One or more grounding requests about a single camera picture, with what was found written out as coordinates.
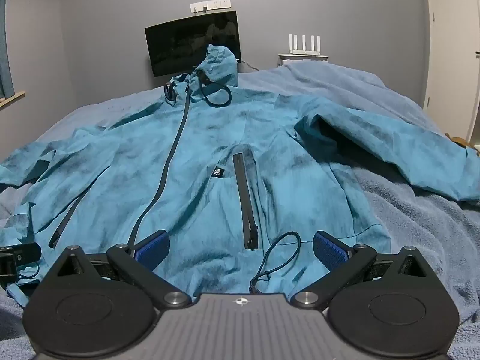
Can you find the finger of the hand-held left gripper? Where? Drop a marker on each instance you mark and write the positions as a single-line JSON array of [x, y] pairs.
[[22, 252]]

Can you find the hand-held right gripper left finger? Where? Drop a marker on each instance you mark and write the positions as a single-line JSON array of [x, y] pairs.
[[152, 249]]

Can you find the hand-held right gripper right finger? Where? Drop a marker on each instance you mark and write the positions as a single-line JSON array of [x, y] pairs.
[[330, 249]]

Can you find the teal hooded jacket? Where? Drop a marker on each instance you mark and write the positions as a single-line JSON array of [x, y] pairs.
[[210, 165]]

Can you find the blue fleece blanket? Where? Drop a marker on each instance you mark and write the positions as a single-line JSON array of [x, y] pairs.
[[412, 225]]

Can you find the wooden window sill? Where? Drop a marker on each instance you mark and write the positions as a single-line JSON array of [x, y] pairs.
[[13, 98]]

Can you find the small wooden object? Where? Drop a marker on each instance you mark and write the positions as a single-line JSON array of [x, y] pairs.
[[463, 141]]

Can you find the blue curtain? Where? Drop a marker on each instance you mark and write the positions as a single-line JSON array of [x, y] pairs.
[[4, 56]]

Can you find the white router with antennas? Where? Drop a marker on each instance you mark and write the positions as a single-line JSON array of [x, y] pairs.
[[305, 50]]

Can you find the black monitor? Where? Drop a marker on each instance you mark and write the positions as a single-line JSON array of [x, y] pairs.
[[180, 45]]

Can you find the white wardrobe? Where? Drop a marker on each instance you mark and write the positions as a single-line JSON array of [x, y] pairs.
[[450, 45]]

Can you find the white wall outlet strip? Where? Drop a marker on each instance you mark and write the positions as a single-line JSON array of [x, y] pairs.
[[215, 4]]

